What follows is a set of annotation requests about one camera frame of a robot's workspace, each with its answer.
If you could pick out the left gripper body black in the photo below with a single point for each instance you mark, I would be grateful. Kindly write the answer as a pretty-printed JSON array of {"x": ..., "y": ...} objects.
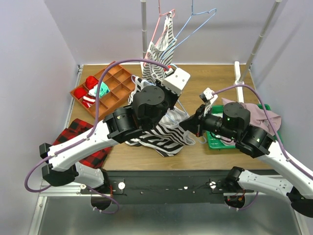
[{"x": 169, "y": 92}]

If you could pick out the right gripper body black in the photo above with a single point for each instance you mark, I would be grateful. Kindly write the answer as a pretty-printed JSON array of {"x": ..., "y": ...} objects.
[{"x": 214, "y": 124}]

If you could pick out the wide-striped black white tank top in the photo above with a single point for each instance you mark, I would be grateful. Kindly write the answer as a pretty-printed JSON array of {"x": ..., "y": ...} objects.
[{"x": 167, "y": 138}]

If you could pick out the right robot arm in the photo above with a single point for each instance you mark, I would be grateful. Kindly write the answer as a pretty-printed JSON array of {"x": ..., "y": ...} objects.
[{"x": 297, "y": 183}]

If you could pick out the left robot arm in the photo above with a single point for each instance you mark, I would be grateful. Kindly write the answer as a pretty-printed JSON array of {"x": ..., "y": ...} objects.
[{"x": 64, "y": 166}]

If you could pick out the thin-striped tank top hanging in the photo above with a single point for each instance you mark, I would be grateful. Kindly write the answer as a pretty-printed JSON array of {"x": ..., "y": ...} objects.
[{"x": 161, "y": 52}]

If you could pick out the white garment in bin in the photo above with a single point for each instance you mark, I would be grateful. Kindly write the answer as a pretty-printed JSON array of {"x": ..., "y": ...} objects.
[{"x": 217, "y": 111}]

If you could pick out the mauve garment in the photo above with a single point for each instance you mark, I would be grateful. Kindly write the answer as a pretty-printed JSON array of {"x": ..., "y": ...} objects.
[{"x": 259, "y": 119}]

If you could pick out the green plastic bin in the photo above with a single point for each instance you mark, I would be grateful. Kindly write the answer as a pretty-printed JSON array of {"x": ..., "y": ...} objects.
[{"x": 217, "y": 142}]

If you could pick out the brown compartment tray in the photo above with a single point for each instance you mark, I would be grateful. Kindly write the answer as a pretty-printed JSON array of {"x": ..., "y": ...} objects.
[{"x": 115, "y": 89}]

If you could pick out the teal white sock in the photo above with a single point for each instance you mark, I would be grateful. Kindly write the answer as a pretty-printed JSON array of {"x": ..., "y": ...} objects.
[{"x": 104, "y": 89}]

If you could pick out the red white striped sock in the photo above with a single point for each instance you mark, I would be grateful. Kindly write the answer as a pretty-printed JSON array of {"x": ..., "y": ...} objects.
[{"x": 87, "y": 101}]

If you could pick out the red sock ball upper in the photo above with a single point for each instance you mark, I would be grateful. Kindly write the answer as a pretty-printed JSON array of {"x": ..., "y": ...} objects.
[{"x": 91, "y": 82}]

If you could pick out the red sock ball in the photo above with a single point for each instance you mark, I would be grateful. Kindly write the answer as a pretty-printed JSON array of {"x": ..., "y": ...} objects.
[
  {"x": 91, "y": 82},
  {"x": 80, "y": 92}
]

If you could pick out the red sock ball lower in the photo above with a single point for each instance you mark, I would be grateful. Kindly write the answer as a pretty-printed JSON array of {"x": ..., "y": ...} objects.
[{"x": 80, "y": 92}]

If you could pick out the red black plaid shirt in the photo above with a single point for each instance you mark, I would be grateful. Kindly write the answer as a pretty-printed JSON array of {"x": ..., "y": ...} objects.
[{"x": 76, "y": 128}]

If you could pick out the left rack pole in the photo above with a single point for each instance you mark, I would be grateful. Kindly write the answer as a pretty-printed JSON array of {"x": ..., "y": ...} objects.
[{"x": 144, "y": 26}]

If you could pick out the rack pole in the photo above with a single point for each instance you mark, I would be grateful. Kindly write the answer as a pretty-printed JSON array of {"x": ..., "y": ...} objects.
[
  {"x": 144, "y": 26},
  {"x": 259, "y": 40}
]

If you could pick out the right rack pole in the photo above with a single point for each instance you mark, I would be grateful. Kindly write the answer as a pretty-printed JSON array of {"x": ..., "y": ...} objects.
[{"x": 259, "y": 40}]

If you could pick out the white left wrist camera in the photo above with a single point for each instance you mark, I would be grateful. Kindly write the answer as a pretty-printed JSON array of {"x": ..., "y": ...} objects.
[{"x": 177, "y": 81}]

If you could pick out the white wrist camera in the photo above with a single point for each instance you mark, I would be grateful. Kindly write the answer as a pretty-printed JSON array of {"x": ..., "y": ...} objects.
[
  {"x": 209, "y": 97},
  {"x": 177, "y": 81}
]

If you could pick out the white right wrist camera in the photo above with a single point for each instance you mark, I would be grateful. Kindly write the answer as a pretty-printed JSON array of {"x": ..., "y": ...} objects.
[{"x": 209, "y": 97}]

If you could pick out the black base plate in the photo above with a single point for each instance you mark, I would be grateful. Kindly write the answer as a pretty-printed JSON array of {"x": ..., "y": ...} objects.
[{"x": 166, "y": 187}]

